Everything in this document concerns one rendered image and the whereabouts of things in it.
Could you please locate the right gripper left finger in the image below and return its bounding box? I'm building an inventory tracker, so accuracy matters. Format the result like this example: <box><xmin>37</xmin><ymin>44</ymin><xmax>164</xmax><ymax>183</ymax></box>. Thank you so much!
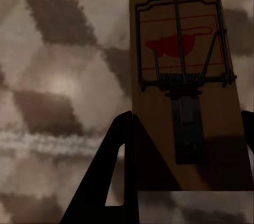
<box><xmin>59</xmin><ymin>111</ymin><xmax>140</xmax><ymax>224</ymax></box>

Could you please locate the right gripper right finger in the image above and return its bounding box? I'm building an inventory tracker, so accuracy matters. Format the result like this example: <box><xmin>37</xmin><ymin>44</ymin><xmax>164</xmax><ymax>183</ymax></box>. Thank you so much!
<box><xmin>241</xmin><ymin>110</ymin><xmax>254</xmax><ymax>153</ymax></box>

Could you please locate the mousetrap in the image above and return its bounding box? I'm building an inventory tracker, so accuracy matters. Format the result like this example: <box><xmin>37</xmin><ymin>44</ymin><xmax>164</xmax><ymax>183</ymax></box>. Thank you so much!
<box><xmin>129</xmin><ymin>0</ymin><xmax>254</xmax><ymax>191</ymax></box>

